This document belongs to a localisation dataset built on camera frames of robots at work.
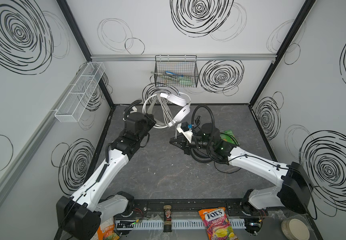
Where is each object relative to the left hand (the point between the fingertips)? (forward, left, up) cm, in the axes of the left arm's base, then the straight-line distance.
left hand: (155, 113), depth 74 cm
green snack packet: (+6, -45, -28) cm, 53 cm away
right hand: (-14, -8, -4) cm, 16 cm away
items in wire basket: (+23, -8, +4) cm, 25 cm away
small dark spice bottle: (-41, -8, -27) cm, 50 cm away
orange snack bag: (-47, +18, -26) cm, 57 cm away
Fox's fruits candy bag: (-42, -31, -26) cm, 59 cm away
